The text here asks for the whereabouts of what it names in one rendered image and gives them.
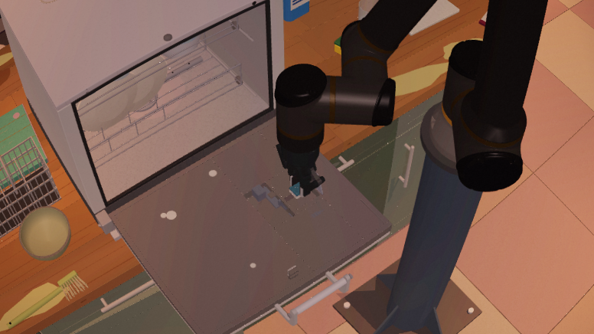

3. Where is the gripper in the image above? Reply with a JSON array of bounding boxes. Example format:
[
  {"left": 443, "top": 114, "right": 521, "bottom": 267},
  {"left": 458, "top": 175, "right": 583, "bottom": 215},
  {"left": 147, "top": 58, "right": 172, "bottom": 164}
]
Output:
[{"left": 276, "top": 142, "right": 326, "bottom": 199}]

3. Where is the grey detergent cup lid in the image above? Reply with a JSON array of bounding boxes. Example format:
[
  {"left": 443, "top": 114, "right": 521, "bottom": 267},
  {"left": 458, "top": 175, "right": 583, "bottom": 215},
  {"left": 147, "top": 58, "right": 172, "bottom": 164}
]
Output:
[{"left": 243, "top": 182, "right": 274, "bottom": 202}]

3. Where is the grey dishwasher door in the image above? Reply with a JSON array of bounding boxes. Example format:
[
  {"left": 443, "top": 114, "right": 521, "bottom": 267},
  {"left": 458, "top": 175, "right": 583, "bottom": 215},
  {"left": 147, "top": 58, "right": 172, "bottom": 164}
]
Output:
[{"left": 107, "top": 115, "right": 393, "bottom": 334}]

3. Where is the white door hinge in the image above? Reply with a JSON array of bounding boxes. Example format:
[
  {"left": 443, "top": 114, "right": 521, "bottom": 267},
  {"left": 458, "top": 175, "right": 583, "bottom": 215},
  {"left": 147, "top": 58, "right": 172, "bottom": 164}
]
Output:
[{"left": 95, "top": 209, "right": 122, "bottom": 243}]

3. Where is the white dishwasher body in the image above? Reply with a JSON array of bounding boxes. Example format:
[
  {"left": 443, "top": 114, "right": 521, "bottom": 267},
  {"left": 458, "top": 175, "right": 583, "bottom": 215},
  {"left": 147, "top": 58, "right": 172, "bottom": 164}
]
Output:
[{"left": 0, "top": 0, "right": 286, "bottom": 215}]

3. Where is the blue box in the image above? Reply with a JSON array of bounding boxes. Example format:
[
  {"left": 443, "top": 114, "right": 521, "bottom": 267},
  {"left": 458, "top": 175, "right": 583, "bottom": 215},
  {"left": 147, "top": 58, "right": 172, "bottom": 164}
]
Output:
[{"left": 282, "top": 0, "right": 311, "bottom": 23}]

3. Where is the white plate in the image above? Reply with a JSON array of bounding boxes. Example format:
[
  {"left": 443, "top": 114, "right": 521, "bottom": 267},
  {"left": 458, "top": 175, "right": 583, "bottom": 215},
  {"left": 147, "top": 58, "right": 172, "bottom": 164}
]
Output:
[
  {"left": 129, "top": 54, "right": 171, "bottom": 113},
  {"left": 78, "top": 69, "right": 141, "bottom": 134}
]

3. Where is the white flat board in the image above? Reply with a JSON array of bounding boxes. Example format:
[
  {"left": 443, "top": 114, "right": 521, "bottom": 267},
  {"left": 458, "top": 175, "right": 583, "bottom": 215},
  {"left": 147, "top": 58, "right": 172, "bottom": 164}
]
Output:
[{"left": 357, "top": 0, "right": 461, "bottom": 37}]

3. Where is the olive bowl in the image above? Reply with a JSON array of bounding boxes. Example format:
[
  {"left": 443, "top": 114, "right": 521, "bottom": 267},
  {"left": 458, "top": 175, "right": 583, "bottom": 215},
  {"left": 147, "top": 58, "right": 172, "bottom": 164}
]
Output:
[{"left": 18, "top": 206, "right": 73, "bottom": 261}]

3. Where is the green cutting board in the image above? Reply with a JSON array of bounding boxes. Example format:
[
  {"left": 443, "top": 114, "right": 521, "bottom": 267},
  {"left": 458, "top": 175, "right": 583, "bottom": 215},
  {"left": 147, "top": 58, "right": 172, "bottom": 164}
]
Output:
[{"left": 0, "top": 104, "right": 49, "bottom": 188}]

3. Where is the yellow dish brush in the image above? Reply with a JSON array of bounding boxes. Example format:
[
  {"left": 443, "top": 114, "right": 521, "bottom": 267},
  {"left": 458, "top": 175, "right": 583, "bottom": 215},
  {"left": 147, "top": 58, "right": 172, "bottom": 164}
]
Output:
[{"left": 6, "top": 270, "right": 90, "bottom": 329}]

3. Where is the white dishwasher door handle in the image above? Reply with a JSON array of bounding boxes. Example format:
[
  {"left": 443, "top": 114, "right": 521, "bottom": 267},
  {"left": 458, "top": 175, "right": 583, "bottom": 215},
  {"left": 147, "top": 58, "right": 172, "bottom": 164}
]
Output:
[{"left": 274, "top": 272, "right": 354, "bottom": 326}]

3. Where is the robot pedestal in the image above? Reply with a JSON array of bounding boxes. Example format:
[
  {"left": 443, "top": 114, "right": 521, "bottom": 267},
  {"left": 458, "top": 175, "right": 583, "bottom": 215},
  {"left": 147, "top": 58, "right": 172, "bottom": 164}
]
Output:
[{"left": 333, "top": 152, "right": 484, "bottom": 334}]

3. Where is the wire dishwasher rack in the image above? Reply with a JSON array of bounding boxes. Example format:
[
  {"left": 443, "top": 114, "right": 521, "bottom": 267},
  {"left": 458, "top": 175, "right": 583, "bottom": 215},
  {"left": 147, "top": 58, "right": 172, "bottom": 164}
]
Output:
[{"left": 76, "top": 21, "right": 246, "bottom": 165}]

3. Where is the wire mesh basket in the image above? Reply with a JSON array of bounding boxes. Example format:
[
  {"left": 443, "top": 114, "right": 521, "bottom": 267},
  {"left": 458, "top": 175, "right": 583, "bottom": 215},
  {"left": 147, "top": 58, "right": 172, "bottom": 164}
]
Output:
[{"left": 0, "top": 136, "right": 62, "bottom": 238}]

